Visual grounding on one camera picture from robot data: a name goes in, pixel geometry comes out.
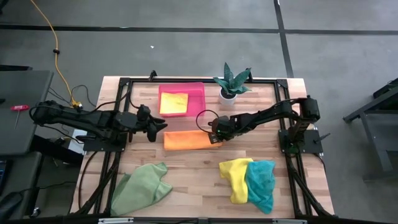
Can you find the silver metal bracket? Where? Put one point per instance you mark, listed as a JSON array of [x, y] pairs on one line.
[[289, 221], [115, 221]]

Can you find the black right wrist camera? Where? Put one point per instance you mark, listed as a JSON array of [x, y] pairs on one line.
[[215, 138]]

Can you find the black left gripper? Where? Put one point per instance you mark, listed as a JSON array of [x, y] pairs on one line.
[[141, 121]]

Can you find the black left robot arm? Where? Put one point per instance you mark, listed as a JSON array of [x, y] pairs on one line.
[[77, 118]]

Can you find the black aluminium table frame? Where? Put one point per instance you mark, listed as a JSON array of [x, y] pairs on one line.
[[143, 80]]

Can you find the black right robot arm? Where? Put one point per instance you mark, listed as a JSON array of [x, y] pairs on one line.
[[267, 113]]

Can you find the green snake plant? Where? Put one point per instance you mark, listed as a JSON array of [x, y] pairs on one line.
[[231, 81]]

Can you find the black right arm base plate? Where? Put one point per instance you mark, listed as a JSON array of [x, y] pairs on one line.
[[311, 145]]

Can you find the orange microfiber towel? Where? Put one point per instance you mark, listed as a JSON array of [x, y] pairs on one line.
[[186, 140]]

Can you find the white plant pot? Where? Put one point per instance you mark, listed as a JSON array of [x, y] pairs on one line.
[[227, 100]]

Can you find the grey side table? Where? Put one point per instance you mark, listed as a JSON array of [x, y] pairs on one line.
[[28, 93]]

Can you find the pink plastic bin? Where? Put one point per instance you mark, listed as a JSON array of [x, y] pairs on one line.
[[196, 99]]

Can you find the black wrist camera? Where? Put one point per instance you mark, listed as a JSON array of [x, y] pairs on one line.
[[151, 135], [215, 138]]

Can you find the grey metal cart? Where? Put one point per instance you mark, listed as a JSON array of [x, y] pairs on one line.
[[373, 130]]

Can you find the yellow microfiber towel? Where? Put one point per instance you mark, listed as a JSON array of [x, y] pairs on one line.
[[174, 103], [237, 183]]

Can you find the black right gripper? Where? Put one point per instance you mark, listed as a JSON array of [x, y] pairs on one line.
[[224, 126]]

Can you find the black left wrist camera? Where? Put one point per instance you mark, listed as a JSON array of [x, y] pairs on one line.
[[151, 135]]

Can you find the teal microfiber towel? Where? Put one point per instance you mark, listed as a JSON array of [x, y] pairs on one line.
[[261, 186]]

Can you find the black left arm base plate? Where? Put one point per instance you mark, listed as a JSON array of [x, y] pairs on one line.
[[96, 146]]

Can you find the green microfiber towel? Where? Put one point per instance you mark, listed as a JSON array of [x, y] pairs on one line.
[[140, 189]]

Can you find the white power box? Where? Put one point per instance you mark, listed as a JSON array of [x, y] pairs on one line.
[[76, 147]]

